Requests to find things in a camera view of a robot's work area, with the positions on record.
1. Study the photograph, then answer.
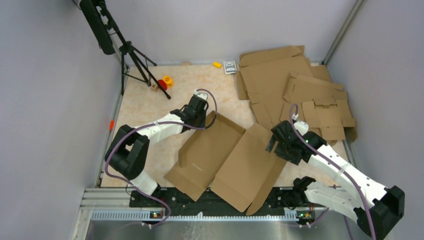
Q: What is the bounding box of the yellow round toy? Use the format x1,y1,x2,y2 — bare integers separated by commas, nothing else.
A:
162,75,174,88

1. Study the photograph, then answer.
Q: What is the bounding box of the black camera tripod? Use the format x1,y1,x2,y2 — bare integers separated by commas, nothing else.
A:
78,0,171,100

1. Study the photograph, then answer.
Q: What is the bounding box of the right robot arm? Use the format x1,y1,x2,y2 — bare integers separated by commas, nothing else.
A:
266,120,405,240

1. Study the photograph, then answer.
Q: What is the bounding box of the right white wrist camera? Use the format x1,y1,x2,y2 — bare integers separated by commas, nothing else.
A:
291,113,309,136

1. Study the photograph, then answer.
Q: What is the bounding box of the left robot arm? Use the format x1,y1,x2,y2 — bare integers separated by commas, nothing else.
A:
104,91,209,207

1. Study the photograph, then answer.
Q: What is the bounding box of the orange clip on frame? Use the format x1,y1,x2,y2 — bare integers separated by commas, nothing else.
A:
109,120,115,131

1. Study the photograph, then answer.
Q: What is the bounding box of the stack of cardboard blanks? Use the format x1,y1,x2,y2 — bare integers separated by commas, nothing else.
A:
236,45,358,145

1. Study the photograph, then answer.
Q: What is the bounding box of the cardboard box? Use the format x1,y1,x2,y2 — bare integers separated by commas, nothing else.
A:
164,113,287,216

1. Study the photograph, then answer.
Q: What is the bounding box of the small printed card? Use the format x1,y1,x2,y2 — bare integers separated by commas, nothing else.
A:
222,60,237,75

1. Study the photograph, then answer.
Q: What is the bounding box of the purple cable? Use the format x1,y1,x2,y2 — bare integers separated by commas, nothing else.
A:
104,88,219,229
288,103,379,240

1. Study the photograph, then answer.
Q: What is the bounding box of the yellow block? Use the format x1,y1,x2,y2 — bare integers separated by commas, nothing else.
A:
212,61,222,69

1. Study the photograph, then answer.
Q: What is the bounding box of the small wooden block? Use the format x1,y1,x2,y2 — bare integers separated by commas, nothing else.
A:
150,85,159,92

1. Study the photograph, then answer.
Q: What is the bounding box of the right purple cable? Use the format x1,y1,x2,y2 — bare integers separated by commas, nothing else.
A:
288,103,379,240

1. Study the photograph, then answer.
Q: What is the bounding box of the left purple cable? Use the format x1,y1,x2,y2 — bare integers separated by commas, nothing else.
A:
104,88,219,229

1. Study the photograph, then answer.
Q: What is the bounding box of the red round toy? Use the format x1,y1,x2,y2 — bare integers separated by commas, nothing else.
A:
157,79,168,91

